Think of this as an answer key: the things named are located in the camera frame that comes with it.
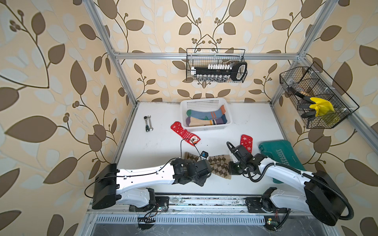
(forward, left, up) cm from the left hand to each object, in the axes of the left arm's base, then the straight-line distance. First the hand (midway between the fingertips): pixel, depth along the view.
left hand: (203, 174), depth 74 cm
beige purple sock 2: (+42, +5, -10) cm, 43 cm away
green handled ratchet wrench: (+37, +39, -10) cm, 54 cm away
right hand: (+6, -16, -10) cm, 19 cm away
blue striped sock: (+48, -6, -9) cm, 49 cm away
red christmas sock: (+27, +6, -10) cm, 30 cm away
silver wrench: (+36, +36, -11) cm, 52 cm away
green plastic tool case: (+15, -49, -5) cm, 51 cm away
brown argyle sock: (+8, -11, -8) cm, 16 cm away
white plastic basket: (+55, -3, -4) cm, 55 cm away
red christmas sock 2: (+25, -31, -9) cm, 41 cm away
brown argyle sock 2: (+15, +8, -10) cm, 20 cm away
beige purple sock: (+41, -15, -7) cm, 44 cm away
